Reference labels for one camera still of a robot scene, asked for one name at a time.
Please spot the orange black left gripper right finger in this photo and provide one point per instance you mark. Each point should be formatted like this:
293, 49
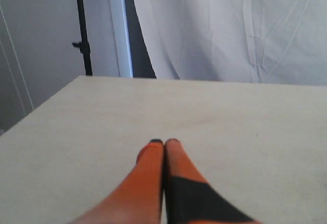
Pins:
189, 196

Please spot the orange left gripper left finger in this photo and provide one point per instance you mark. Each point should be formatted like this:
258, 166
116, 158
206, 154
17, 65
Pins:
138, 198

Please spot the black stand pole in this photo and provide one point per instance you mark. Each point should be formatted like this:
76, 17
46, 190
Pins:
83, 45

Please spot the white backdrop cloth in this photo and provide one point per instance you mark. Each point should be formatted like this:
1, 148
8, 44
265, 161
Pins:
248, 41

